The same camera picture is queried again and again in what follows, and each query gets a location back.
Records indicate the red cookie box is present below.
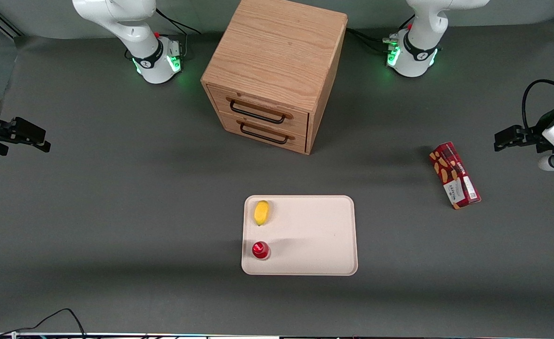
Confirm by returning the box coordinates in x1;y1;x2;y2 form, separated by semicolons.
429;142;482;210

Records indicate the beige plastic tray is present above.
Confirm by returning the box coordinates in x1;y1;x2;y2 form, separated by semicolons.
241;195;358;276

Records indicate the yellow lemon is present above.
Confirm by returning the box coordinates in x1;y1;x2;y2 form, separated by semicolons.
254;200;270;226

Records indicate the red can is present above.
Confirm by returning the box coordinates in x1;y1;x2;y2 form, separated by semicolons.
251;241;271;260

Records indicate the wooden two-drawer cabinet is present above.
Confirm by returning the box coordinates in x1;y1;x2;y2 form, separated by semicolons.
201;0;348;155

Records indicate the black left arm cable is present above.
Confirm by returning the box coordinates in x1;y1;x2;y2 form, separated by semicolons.
521;79;554;133

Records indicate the aluminium frame rail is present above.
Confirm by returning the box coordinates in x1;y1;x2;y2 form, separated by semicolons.
0;6;24;38

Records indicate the black table edge cable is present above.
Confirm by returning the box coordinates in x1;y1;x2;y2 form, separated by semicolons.
0;308;87;339

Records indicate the black left base cable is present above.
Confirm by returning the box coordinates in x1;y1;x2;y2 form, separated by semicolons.
346;14;416;55

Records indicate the black base cable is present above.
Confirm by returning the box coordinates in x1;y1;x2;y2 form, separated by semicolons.
125;8;202;62
346;14;416;55

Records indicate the black right base cable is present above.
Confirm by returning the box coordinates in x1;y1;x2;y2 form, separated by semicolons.
125;8;202;62

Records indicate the long black drawer handle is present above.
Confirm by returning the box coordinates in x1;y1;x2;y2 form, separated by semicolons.
226;97;293;125

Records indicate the short black drawer handle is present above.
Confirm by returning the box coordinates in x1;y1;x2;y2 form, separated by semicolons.
237;120;295;145

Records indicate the wooden drawer with long handle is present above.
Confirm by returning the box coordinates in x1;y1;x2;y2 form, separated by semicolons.
208;85;310;137

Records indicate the wooden drawer with short handle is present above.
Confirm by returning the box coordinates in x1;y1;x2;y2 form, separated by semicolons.
218;111;308;154

